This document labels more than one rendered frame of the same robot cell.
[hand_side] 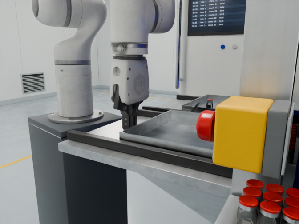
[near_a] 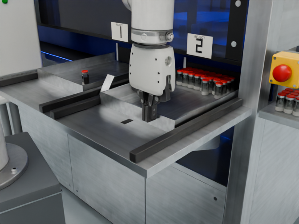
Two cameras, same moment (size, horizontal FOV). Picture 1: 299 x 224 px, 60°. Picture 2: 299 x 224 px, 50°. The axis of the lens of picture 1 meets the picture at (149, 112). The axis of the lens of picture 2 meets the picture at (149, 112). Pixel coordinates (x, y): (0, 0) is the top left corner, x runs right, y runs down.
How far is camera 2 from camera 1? 0.83 m
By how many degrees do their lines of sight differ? 73
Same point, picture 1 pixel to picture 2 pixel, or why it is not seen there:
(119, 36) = (169, 23)
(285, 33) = (279, 17)
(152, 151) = (208, 118)
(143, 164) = (216, 128)
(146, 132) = (140, 118)
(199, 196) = not seen: hidden behind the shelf
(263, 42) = (274, 22)
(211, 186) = (245, 114)
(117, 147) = (185, 132)
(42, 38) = not seen: outside the picture
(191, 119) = (119, 94)
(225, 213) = (279, 115)
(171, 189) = not seen: hidden behind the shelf
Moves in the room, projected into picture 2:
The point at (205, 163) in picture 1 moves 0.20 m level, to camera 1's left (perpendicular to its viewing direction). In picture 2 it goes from (232, 105) to (232, 142)
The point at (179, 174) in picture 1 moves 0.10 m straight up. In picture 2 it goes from (233, 118) to (238, 79)
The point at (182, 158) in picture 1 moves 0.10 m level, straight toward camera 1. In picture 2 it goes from (223, 110) to (265, 115)
